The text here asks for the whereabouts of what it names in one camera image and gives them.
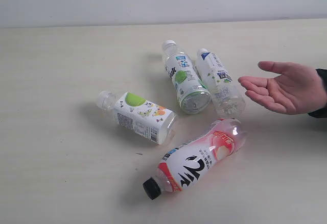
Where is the square white green-label bottle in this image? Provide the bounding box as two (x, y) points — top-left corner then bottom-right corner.
(96, 91), (176, 145)

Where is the person's open right hand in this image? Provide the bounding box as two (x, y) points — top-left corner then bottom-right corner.
(238, 61), (323, 115)

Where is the pink peach label bottle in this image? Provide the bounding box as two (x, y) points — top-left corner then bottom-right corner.
(143, 118), (246, 200)

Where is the black sleeved forearm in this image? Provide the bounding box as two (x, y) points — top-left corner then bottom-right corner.
(308, 68), (326, 118)

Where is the clear slim tea bottle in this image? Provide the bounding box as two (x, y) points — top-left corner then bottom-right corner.
(195, 48), (246, 118)

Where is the round green lime label bottle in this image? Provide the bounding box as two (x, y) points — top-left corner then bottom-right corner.
(162, 40), (211, 114)

